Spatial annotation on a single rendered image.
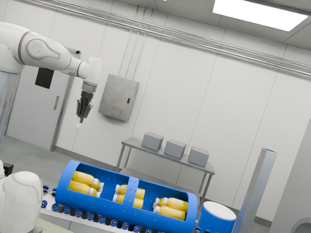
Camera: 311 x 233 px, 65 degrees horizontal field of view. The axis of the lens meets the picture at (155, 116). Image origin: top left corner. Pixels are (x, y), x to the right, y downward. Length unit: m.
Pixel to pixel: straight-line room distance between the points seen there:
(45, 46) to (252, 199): 1.20
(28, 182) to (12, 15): 5.55
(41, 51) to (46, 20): 5.01
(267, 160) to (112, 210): 0.94
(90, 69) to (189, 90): 3.47
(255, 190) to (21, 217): 1.09
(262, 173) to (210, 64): 3.68
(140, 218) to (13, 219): 0.76
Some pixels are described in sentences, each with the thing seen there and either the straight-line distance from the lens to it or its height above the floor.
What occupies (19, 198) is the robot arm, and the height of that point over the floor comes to 1.27.
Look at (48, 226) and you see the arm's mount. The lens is 1.35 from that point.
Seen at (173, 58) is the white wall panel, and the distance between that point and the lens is 4.91.
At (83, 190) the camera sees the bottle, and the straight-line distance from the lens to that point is 1.64.
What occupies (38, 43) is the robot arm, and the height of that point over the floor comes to 1.86.
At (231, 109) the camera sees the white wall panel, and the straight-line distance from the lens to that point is 4.86.
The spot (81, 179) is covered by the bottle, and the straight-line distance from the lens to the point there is 1.67.
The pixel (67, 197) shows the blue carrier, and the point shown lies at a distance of 1.63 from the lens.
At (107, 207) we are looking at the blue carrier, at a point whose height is 1.06.
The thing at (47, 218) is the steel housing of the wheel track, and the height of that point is 0.89.
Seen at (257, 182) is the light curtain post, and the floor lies 1.52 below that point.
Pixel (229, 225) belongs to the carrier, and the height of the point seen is 0.98.
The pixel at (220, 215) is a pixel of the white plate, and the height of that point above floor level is 1.04.
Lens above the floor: 1.80
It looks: 5 degrees down
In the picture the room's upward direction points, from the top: 17 degrees clockwise
